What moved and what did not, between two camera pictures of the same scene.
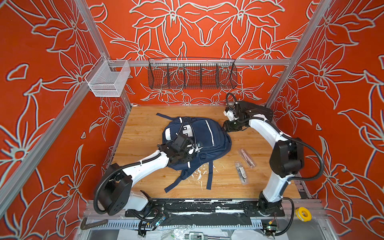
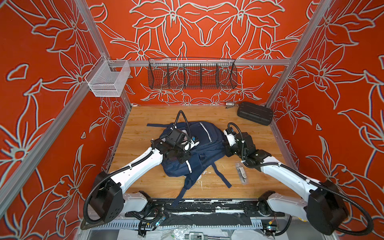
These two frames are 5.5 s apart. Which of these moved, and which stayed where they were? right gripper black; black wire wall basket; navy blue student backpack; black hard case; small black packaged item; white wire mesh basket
Moved: navy blue student backpack; right gripper black
Stayed: black wire wall basket; black hard case; white wire mesh basket; small black packaged item
